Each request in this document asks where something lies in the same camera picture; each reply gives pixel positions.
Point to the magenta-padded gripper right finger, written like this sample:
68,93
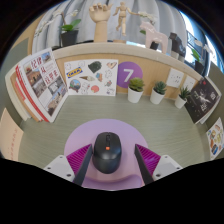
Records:
165,166

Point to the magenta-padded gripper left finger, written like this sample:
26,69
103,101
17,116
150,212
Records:
61,166

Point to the black computer mouse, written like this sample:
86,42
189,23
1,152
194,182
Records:
106,153

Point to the purple mouse pad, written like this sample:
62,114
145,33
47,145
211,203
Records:
133,133

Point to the colourful sticker card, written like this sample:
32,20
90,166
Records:
216,138

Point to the small succulent white pot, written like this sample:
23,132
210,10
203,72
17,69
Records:
156,97
180,101
135,95

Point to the black cover book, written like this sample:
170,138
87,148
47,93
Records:
201,100

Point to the brown book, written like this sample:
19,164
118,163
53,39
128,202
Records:
14,90

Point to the white sticker sheet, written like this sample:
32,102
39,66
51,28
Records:
91,78

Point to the thin white book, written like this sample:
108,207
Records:
8,86

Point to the purple round number sign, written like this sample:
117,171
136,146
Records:
128,74

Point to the small orchid black pot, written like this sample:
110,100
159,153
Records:
200,65

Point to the light wooden desk shelf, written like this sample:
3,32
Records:
100,50

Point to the dark wooden horse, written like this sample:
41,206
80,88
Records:
176,43

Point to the pink wooden horse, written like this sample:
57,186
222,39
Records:
155,38

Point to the white orchid black pot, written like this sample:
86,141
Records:
69,36

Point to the dark-framed window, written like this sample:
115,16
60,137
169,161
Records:
200,33

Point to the grey curtain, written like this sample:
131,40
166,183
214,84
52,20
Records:
83,20

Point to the wooden hand model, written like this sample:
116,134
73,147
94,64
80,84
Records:
100,23

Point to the white orchid plant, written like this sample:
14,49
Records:
146,16

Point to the white wall socket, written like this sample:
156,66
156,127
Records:
190,83
175,78

